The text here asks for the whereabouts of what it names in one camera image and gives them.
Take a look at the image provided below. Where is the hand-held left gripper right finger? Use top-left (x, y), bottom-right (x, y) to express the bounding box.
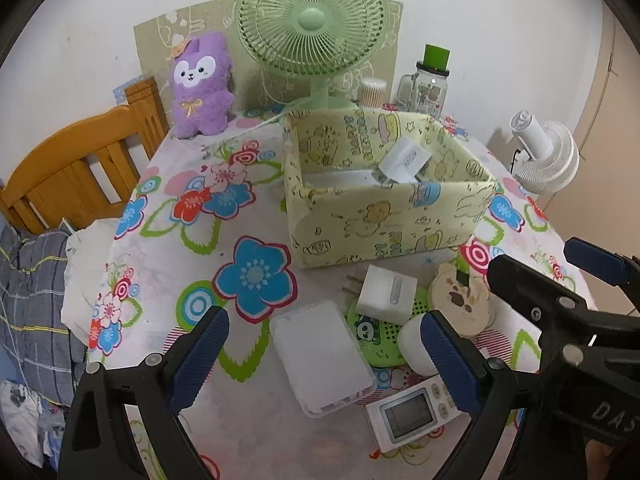
top-left (419, 310), bottom-right (543, 480)

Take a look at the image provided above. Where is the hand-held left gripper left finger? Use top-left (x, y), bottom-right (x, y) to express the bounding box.
top-left (59, 305), bottom-right (231, 480)

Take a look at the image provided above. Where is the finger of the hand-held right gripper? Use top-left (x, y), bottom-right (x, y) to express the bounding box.
top-left (487, 254), bottom-right (602, 342)
top-left (563, 237), bottom-right (640, 306)

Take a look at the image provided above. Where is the white round cylinder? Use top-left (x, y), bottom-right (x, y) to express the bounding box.
top-left (398, 316), bottom-right (441, 377)

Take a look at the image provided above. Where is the bear shaped wooden coaster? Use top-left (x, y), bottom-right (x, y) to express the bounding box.
top-left (427, 260), bottom-right (496, 338)

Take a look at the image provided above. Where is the green round perforated device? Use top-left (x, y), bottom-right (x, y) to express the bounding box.
top-left (346, 287), bottom-right (436, 368)

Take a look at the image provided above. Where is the white remote control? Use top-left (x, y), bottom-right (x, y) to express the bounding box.
top-left (364, 376), bottom-right (476, 453)

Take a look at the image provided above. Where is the white plug charger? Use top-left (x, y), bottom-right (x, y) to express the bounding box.
top-left (341, 265), bottom-right (418, 322)

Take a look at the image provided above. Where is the clear plastic box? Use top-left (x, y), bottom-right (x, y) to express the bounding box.
top-left (270, 300), bottom-right (378, 417)

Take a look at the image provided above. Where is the yellow cartoon print storage box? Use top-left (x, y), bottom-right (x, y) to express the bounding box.
top-left (281, 105), bottom-right (499, 269)

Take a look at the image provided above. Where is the white charger with grey label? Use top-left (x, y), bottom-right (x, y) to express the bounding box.
top-left (372, 136), bottom-right (433, 188)

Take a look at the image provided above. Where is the white standing fan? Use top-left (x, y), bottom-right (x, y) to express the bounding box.
top-left (509, 110), bottom-right (581, 196)

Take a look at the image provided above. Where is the beige door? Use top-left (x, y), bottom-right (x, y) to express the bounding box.
top-left (537, 10), bottom-right (640, 321)

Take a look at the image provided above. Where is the grey plaid blanket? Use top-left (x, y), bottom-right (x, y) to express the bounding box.
top-left (0, 220), bottom-right (88, 406)

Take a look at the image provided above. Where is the patterned cloth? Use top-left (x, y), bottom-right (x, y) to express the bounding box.
top-left (0, 380), bottom-right (66, 471)

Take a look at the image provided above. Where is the glass mug with green lid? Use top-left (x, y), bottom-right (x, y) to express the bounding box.
top-left (396, 44), bottom-right (451, 120)

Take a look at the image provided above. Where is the wooden chair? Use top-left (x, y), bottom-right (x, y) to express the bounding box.
top-left (0, 76), bottom-right (171, 235)

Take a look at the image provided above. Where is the toothpick jar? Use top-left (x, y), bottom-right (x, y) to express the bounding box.
top-left (356, 77), bottom-right (388, 109)

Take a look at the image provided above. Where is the purple plush toy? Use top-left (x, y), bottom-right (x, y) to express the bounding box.
top-left (169, 31), bottom-right (237, 140)

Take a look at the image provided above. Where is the blue patterned paper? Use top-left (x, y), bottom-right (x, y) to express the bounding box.
top-left (112, 74), bottom-right (151, 103)

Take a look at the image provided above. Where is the green cartoon print board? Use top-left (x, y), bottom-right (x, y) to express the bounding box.
top-left (132, 0), bottom-right (403, 128)

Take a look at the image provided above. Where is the green desk fan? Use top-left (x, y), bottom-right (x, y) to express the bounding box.
top-left (235, 0), bottom-right (390, 113)

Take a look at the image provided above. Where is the black fan cable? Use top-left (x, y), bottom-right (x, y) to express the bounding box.
top-left (510, 145), bottom-right (532, 173)

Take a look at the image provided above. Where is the white fan cable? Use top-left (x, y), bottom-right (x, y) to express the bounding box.
top-left (202, 95), bottom-right (321, 153)

